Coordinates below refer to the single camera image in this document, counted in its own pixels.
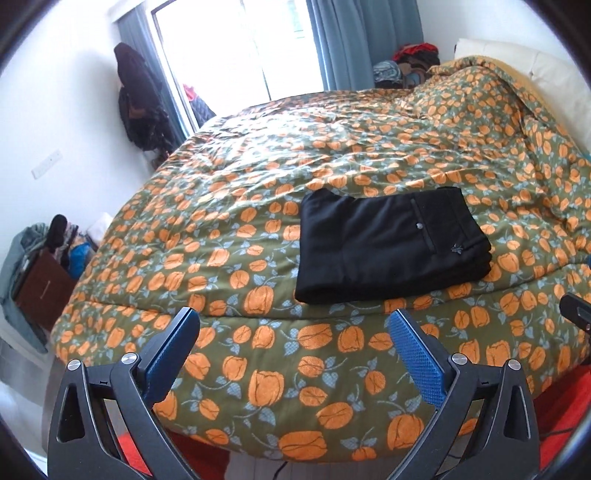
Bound wide blue curtain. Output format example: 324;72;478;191
307;0;426;90

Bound white wall outlet strip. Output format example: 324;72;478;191
31;149;63;180

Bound black pants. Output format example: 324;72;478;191
294;187;492;305

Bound dark quilted jacket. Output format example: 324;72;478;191
182;83;217;130

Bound heap of clothes and bags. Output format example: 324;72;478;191
28;213;100;280

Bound grey blue garment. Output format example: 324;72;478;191
0;224;49;354

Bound bright window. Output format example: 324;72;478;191
152;0;324;134

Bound cream padded headboard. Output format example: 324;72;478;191
452;38;591;158

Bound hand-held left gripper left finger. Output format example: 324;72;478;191
47;306;201;480

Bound dark hanging clothes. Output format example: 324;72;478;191
113;42;174;153

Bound green quilt with orange print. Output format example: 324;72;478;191
50;55;591;464

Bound narrow blue curtain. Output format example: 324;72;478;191
115;4;195;139

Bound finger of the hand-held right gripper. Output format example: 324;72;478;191
560;292;591;333

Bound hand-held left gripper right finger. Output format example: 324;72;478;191
387;308;541;480

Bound white bag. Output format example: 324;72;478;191
87;211;114;247

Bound pile of mixed clothes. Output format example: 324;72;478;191
372;43;441;90

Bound orange fleece garment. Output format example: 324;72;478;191
113;364;591;480

